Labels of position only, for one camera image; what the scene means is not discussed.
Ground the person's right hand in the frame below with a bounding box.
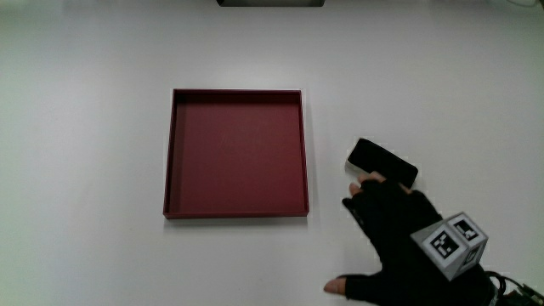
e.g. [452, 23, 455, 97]
[323, 171, 499, 306]

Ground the black smartphone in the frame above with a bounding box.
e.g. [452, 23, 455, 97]
[344, 137, 419, 190]

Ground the dark red square tray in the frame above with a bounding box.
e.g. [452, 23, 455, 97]
[162, 88, 310, 220]

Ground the black monitor base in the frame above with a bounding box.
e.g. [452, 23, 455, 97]
[215, 0, 326, 8]

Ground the black glove cable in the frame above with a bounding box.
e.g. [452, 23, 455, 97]
[484, 270, 544, 306]

